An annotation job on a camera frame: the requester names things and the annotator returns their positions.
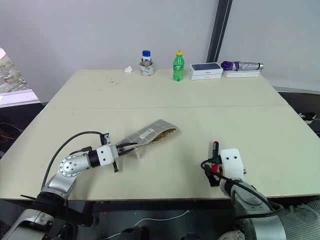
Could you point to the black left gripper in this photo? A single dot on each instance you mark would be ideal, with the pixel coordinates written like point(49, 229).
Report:
point(116, 166)

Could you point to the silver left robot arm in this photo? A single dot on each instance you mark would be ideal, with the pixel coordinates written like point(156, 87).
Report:
point(67, 167)

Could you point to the plain white phone box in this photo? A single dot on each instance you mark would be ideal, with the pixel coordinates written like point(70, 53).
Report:
point(206, 77)

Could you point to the white phone box dark print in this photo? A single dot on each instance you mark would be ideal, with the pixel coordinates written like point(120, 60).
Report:
point(205, 68)

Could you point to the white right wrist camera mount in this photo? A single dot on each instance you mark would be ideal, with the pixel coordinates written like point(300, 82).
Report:
point(232, 163)

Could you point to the green soda bottle yellow cap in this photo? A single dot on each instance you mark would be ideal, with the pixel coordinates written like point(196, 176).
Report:
point(178, 68)

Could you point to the clear tape roll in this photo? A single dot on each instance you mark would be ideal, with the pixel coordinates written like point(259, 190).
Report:
point(147, 70)

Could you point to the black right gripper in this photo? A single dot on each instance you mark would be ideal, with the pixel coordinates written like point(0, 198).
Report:
point(213, 178)

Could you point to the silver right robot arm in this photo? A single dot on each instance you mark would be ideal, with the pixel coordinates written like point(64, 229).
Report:
point(252, 207)

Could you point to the small blue-capped white bottle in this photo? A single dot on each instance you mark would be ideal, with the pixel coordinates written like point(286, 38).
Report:
point(146, 55)

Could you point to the grey knit sneaker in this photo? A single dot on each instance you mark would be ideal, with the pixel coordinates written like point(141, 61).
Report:
point(300, 220)

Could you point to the grey grid pouch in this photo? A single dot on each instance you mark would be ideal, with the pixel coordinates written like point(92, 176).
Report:
point(152, 131)

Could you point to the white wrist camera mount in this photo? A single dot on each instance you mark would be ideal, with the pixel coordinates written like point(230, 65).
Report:
point(232, 163)
point(106, 154)

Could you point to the black and white shoe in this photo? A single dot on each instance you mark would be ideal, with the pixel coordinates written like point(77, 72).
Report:
point(308, 116)

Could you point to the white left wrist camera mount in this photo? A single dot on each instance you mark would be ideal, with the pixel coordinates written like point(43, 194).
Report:
point(106, 154)

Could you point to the folded purple umbrella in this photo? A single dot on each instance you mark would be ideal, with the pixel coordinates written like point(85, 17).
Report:
point(240, 65)

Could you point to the dark vertical wall post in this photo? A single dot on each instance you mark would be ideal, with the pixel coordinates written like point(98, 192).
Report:
point(218, 30)

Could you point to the flat white box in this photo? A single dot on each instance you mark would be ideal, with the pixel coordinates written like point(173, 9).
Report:
point(241, 74)

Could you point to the crumpled white tissue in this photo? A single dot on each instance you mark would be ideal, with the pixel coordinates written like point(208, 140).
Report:
point(128, 69)

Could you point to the window with white sill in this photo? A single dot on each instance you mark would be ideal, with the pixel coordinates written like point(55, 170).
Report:
point(12, 82)

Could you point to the white rounded shoe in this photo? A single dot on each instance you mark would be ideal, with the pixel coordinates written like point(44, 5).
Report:
point(232, 235)

